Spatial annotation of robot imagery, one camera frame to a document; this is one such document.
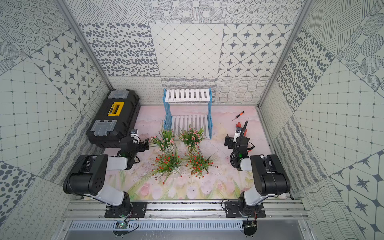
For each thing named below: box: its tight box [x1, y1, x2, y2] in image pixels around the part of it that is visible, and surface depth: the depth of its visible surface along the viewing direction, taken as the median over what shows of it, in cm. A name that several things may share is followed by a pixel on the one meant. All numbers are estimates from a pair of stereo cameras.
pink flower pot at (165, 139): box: [148, 127, 177, 154], surface depth 85 cm
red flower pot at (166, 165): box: [151, 152, 183, 184], surface depth 78 cm
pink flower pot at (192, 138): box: [179, 127, 205, 152], surface depth 88 cm
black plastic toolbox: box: [86, 89, 141, 149], surface depth 95 cm
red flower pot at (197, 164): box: [180, 151, 219, 179], surface depth 78 cm
